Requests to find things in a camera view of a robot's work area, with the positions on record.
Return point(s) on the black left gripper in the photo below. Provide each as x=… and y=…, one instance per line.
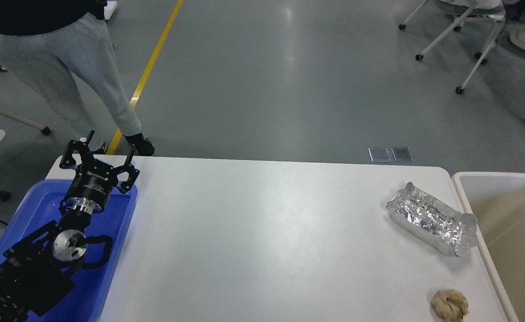
x=91, y=185

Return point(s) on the silver floor plate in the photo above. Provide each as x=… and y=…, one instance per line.
x=402, y=154
x=379, y=155

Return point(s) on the crumpled brown paper ball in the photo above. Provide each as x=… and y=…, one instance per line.
x=450, y=305

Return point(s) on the person in grey trousers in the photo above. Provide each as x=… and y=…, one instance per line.
x=47, y=43

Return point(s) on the silver floor plate right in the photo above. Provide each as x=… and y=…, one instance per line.
x=402, y=154

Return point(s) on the white rolling chair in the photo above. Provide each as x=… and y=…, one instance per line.
x=460, y=65

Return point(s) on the beige plastic bin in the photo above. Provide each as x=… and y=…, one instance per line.
x=498, y=202

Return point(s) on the crumpled aluminium foil container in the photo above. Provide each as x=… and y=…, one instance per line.
x=436, y=223

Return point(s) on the silver floor plate left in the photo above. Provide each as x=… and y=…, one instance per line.
x=379, y=155

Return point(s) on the blue plastic tray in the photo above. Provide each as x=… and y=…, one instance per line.
x=61, y=250

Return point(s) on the white table leg with caster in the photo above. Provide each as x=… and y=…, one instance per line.
x=3, y=112

